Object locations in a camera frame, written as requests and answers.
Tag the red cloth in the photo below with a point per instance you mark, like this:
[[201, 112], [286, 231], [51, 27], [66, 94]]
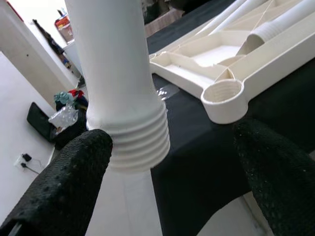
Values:
[[76, 93]]

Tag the teal cloth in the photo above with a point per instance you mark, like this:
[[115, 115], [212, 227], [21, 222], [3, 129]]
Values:
[[63, 97]]

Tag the black tablecloth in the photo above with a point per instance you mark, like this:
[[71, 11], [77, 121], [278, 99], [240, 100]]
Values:
[[192, 147]]

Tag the white plastic table top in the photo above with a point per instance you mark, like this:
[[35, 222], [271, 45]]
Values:
[[221, 56]]

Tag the red printed carton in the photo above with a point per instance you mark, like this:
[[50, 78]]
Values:
[[65, 29]]

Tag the beige woven bench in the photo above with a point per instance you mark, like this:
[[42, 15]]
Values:
[[162, 23]]

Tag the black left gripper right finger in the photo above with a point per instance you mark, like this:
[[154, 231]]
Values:
[[278, 177]]

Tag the clear plastic bag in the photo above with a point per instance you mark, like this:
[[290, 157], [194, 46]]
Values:
[[62, 118]]

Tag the black open bag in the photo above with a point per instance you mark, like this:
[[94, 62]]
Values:
[[39, 123]]

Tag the white wall socket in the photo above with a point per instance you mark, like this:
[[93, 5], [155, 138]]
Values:
[[18, 163]]

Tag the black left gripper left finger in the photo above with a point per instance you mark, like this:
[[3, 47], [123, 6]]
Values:
[[61, 186]]

